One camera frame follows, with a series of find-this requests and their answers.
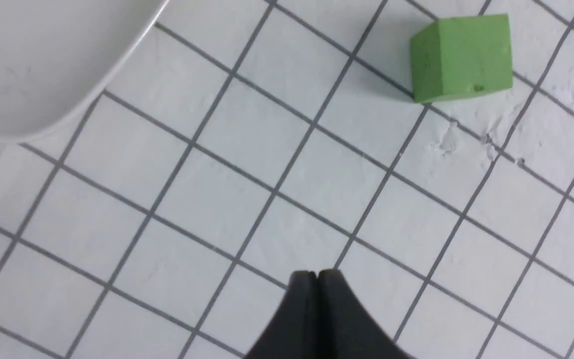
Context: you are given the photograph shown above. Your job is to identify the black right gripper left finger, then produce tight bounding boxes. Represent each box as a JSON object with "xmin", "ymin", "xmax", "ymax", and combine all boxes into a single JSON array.
[{"xmin": 245, "ymin": 271, "xmax": 318, "ymax": 359}]

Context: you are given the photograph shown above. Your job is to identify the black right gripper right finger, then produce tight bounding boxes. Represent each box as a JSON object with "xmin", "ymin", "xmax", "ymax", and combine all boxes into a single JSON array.
[{"xmin": 317, "ymin": 269, "xmax": 410, "ymax": 359}]

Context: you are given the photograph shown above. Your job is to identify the green foam cube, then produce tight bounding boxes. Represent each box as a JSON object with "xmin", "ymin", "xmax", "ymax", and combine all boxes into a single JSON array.
[{"xmin": 410, "ymin": 13, "xmax": 513, "ymax": 104}]

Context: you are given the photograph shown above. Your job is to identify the white square plate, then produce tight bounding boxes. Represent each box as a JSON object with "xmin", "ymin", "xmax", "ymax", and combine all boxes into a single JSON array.
[{"xmin": 0, "ymin": 0, "xmax": 168, "ymax": 143}]

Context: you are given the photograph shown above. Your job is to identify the white grid tablecloth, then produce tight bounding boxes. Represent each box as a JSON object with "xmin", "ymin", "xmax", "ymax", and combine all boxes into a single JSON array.
[{"xmin": 0, "ymin": 0, "xmax": 574, "ymax": 359}]

